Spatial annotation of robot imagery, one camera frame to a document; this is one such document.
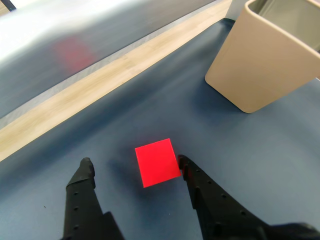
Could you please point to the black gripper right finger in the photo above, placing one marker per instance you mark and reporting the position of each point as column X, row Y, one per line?
column 217, row 215

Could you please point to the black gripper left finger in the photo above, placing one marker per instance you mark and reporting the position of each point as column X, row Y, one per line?
column 80, row 207

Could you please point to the red cube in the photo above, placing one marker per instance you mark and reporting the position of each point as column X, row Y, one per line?
column 157, row 162

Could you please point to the beige plastic box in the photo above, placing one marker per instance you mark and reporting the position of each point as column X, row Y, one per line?
column 250, row 62

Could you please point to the silver metal rail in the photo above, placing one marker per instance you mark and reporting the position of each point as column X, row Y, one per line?
column 37, row 37

